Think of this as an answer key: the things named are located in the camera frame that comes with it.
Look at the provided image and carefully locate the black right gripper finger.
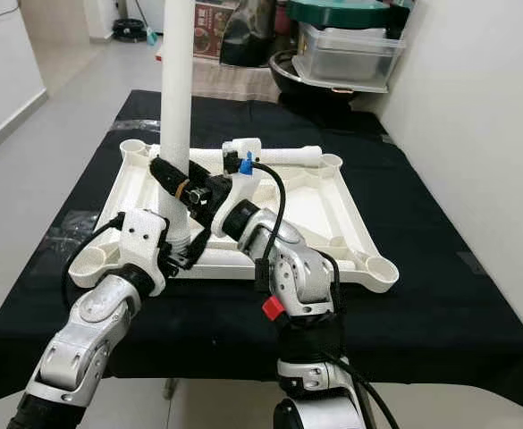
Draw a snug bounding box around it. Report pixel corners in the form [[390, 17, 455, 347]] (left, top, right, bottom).
[[150, 156, 194, 203]]

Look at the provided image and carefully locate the white plastic table leg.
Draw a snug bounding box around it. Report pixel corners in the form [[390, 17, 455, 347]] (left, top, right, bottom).
[[158, 0, 198, 256], [148, 143, 325, 171], [194, 241, 266, 267]]

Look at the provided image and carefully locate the white plastic children table top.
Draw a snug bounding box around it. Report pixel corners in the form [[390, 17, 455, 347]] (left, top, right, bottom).
[[69, 139, 401, 296]]

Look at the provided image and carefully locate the clear tape piece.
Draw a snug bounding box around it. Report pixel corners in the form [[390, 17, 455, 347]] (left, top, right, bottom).
[[42, 210, 101, 260], [456, 252, 487, 274], [109, 119, 159, 133]]

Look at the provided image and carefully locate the beige cloth covered bench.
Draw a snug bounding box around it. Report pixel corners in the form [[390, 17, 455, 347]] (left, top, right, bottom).
[[156, 40, 284, 101]]

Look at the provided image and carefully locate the teal headed mop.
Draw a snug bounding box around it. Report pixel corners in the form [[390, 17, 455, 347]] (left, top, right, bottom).
[[131, 0, 162, 46]]

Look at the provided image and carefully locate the red printed box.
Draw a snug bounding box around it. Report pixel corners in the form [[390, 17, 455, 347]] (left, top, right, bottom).
[[194, 3, 231, 62]]

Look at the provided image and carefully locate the black round floor device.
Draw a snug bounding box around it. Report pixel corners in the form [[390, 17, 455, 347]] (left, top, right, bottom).
[[114, 20, 150, 41]]

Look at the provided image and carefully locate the black bag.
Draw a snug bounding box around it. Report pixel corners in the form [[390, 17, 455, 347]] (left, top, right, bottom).
[[221, 0, 275, 68]]

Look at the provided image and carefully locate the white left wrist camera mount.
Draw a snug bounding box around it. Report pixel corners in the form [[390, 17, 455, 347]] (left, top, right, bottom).
[[114, 210, 171, 296]]

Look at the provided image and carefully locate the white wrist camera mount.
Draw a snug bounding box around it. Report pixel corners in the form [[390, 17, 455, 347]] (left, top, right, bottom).
[[221, 139, 264, 229], [114, 210, 171, 296]]

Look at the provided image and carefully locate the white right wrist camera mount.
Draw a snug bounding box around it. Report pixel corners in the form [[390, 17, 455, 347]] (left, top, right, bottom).
[[221, 139, 264, 229]]

